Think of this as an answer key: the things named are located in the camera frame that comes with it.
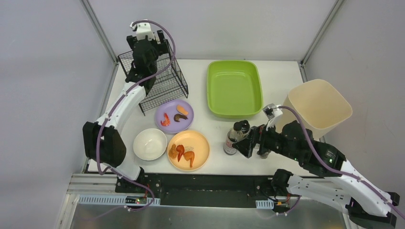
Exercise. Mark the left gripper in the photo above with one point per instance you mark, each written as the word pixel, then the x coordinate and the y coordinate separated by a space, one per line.
pixel 145 40

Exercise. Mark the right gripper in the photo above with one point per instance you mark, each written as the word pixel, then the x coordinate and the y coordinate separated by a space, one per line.
pixel 257 140

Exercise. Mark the dark sauce bottle red label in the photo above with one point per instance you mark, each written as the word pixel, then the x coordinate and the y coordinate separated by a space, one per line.
pixel 232 136

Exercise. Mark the black-lid spice jar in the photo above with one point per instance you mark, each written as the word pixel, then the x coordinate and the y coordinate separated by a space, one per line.
pixel 243 126

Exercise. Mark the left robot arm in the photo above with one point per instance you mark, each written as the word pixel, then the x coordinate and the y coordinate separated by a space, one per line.
pixel 102 139

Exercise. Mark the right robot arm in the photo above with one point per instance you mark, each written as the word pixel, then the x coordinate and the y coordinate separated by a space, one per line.
pixel 365 204

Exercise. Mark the black pepper grinder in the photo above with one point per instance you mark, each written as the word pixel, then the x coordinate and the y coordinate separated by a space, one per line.
pixel 264 155

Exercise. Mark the orange plate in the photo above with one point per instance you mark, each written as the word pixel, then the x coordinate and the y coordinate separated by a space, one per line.
pixel 192 141

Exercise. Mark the green plastic tub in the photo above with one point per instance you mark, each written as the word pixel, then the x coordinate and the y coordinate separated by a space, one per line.
pixel 234 89

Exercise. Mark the orange toy drumstick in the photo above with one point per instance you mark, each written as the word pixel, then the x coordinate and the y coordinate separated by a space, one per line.
pixel 189 156

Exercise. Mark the red toy chicken wing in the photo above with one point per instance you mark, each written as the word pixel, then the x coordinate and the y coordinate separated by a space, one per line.
pixel 181 150

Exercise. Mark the purple plate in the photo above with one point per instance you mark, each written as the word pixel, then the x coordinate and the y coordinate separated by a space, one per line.
pixel 170 109

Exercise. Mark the orange toy bread piece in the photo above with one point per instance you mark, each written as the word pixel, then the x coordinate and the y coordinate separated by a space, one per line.
pixel 182 110

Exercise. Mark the fried toy nugget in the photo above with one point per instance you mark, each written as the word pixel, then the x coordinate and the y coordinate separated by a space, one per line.
pixel 173 153

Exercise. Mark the toy shrimp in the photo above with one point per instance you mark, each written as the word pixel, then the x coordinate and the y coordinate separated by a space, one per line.
pixel 166 121

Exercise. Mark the beige waste bin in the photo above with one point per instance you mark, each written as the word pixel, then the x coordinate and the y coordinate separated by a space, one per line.
pixel 320 106

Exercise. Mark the white floral bowl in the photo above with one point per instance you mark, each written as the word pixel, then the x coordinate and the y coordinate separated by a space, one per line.
pixel 150 144

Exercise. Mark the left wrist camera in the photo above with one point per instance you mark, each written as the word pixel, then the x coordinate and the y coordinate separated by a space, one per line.
pixel 143 31

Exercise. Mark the black wire rack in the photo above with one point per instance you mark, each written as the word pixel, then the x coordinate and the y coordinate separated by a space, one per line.
pixel 168 85

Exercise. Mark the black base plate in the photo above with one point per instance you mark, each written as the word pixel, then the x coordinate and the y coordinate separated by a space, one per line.
pixel 191 190

